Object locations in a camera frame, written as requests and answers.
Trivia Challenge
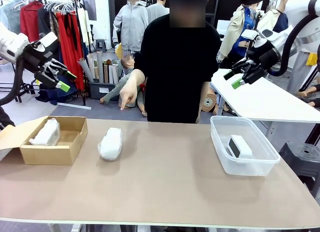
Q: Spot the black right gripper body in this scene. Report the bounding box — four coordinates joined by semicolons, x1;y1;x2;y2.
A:
247;39;281;71

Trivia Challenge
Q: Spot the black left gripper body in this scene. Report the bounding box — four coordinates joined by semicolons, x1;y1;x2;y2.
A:
22;42;54;73

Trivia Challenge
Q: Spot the clear bubble clock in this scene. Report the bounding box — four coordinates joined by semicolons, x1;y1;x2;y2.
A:
29;118;62;146

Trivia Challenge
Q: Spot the white digital alarm clock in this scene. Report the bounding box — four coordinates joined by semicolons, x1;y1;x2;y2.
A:
226;134;253;159

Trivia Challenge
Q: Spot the white foam clock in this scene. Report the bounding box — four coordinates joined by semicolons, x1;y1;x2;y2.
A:
97;127;123;162

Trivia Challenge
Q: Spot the person's right hand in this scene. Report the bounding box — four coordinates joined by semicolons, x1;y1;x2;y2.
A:
119;82;139;111

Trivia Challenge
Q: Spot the slanted grey paper roll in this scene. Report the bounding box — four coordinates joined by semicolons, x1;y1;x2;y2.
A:
77;57;94;83

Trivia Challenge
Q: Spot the long red hanging dress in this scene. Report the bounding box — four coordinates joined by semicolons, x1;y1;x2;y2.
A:
55;11;86;91

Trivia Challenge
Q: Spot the white work table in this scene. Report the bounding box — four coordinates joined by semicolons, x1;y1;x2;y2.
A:
209;68;320;123

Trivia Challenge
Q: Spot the wide beige paper roll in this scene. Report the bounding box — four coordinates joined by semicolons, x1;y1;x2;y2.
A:
86;53;98;80

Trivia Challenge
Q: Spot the mannequin beige jacket blue shirt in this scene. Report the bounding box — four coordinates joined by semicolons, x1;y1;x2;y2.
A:
218;0;263;68

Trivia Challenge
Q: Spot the black hanging garment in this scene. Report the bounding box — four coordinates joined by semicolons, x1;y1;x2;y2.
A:
37;6;61;43

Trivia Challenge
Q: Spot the mannequin grey skirt yellow cloth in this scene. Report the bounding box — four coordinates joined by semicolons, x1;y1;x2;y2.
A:
286;49;320;93

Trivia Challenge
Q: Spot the tall grey paper roll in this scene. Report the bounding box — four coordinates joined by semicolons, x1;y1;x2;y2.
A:
96;50;105;83

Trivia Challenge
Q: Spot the black stand pole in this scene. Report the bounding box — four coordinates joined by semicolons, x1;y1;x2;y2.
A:
254;9;266;30

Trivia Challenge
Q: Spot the mannequin cream vest navy shirt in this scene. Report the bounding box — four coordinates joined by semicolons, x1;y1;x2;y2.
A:
257;0;291;33

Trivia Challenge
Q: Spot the red hanging shirt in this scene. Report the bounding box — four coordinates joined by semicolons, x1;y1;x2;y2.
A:
19;1;43;43

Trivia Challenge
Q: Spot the dark grey storage bin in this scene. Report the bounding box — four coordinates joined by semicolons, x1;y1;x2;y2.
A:
88;81;118;100

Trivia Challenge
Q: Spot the brown cardboard spool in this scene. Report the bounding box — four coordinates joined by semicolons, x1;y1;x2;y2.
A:
201;88;218;115

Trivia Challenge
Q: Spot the cream hanging garment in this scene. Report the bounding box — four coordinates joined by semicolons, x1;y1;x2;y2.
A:
76;8;94;47

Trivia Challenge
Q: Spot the grey plastic step stool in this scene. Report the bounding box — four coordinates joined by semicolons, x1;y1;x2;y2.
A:
95;38;107;53

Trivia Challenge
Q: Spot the light grey hanging garment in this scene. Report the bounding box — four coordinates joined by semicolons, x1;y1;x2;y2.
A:
0;0;23;35

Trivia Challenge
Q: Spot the lying bare mannequin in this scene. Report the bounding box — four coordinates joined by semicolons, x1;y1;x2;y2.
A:
296;83;320;108

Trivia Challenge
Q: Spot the seated mannequin green jacket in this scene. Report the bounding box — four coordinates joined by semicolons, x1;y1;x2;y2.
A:
99;55;148;117

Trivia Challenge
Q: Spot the yellow bag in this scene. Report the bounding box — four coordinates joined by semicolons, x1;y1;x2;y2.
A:
114;42;124;60

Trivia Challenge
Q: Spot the person in black shirt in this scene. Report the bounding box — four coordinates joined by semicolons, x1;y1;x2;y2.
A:
136;0;222;125

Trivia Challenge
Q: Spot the open brown cardboard box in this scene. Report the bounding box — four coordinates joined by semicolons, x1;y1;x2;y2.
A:
0;116;89;166

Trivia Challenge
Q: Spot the clear plastic container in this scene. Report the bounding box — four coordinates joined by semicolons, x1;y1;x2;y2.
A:
209;115;281;177

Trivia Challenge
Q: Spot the black plastic stool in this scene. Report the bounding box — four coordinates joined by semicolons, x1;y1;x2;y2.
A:
278;141;320;190

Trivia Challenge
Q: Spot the background person grey shirt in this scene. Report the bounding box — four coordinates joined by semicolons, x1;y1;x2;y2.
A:
146;0;171;25

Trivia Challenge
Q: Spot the black right arm hose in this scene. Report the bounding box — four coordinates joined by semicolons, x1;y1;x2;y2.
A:
268;0;320;77

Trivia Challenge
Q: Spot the black arm hose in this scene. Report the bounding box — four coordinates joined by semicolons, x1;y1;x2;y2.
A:
0;58;26;107
268;0;320;77

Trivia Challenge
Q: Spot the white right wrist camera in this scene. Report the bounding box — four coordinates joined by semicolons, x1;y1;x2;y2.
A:
241;28;262;40

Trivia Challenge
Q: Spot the black left arm hose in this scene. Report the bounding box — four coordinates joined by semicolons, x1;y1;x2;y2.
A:
0;58;26;107

